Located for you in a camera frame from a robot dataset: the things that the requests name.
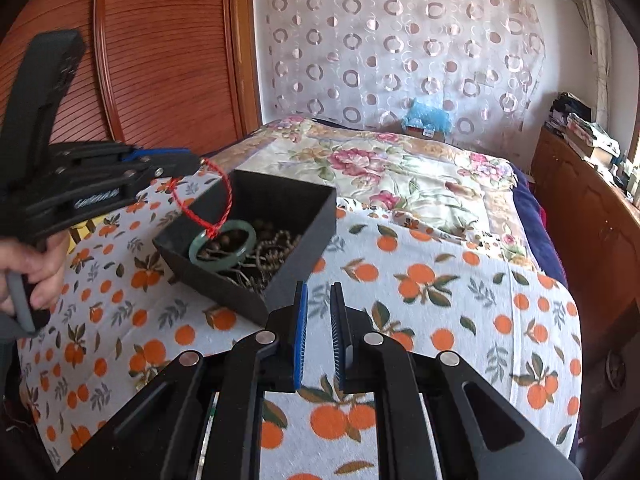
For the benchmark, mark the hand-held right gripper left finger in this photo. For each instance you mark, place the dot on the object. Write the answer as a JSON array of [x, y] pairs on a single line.
[[300, 335]]

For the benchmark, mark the small cardboard box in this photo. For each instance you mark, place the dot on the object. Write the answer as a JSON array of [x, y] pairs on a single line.
[[425, 134]]

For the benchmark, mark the patterned window curtain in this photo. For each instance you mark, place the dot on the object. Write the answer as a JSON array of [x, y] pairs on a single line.
[[592, 45]]

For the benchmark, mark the stack of clothes and books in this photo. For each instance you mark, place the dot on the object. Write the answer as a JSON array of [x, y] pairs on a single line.
[[585, 132]]

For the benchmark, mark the floral bed sheet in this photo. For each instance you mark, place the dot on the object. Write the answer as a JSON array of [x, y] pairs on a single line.
[[390, 175]]

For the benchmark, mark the round metal basin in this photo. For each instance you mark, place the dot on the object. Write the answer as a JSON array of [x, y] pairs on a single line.
[[617, 366]]

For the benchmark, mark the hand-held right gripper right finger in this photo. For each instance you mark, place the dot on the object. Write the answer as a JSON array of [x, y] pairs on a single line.
[[337, 340]]

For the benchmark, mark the black cardboard box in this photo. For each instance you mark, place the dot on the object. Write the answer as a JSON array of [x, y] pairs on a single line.
[[295, 220]]

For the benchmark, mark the row of small bottles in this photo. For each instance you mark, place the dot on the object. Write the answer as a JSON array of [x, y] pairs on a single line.
[[631, 177]]

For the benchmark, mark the yellow cloth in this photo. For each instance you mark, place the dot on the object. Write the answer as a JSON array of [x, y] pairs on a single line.
[[82, 230]]

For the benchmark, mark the dark blue blanket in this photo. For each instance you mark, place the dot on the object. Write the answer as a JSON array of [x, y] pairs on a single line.
[[537, 220]]

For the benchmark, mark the orange print cloth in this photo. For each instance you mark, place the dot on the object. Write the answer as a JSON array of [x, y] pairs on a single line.
[[425, 320]]

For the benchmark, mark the pearl branch hair clip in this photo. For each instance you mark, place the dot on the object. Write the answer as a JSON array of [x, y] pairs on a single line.
[[247, 277]]

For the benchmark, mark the blue plastic bag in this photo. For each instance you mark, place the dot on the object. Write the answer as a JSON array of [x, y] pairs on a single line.
[[427, 115]]

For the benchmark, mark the brown wooden wardrobe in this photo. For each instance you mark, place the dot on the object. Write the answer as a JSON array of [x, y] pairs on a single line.
[[165, 60]]

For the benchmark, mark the circle pattern wall curtain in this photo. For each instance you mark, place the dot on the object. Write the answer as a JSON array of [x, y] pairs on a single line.
[[400, 45]]

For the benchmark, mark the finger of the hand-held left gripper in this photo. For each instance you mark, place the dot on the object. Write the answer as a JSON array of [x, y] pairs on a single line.
[[100, 152], [165, 172]]

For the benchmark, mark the person's left hand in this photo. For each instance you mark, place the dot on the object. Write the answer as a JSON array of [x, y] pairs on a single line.
[[35, 260]]

